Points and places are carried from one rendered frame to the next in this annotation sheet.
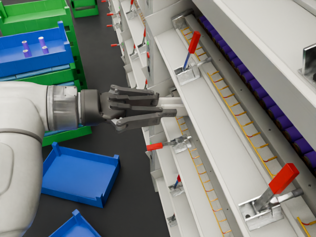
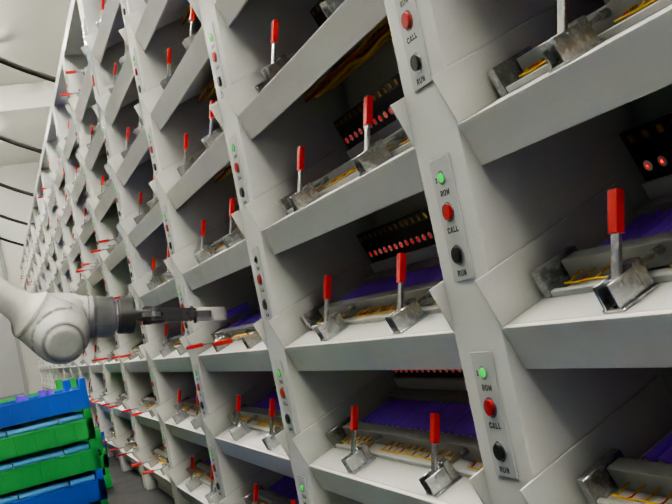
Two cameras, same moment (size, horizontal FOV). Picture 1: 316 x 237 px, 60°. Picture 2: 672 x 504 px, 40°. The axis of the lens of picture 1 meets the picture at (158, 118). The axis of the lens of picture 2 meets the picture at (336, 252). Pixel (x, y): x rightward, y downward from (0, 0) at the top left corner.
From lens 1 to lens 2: 168 cm
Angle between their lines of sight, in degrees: 48
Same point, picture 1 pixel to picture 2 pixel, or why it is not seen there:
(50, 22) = not seen: hidden behind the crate
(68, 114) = (107, 306)
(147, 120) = (181, 311)
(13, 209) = (76, 316)
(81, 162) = not seen: outside the picture
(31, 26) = not seen: hidden behind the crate
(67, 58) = (81, 399)
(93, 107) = (129, 303)
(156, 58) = (189, 297)
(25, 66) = (23, 412)
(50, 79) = (55, 437)
